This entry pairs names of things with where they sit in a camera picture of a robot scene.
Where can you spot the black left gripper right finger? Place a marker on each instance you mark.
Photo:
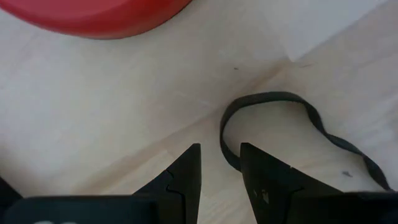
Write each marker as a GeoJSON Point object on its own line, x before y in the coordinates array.
{"type": "Point", "coordinates": [273, 186]}

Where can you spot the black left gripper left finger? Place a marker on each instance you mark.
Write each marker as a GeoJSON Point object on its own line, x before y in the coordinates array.
{"type": "Point", "coordinates": [183, 180]}

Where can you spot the wide black rubber band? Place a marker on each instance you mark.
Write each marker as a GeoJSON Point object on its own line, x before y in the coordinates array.
{"type": "Point", "coordinates": [267, 97]}

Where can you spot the red desk lamp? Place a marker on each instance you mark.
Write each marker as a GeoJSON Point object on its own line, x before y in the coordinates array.
{"type": "Point", "coordinates": [93, 15]}

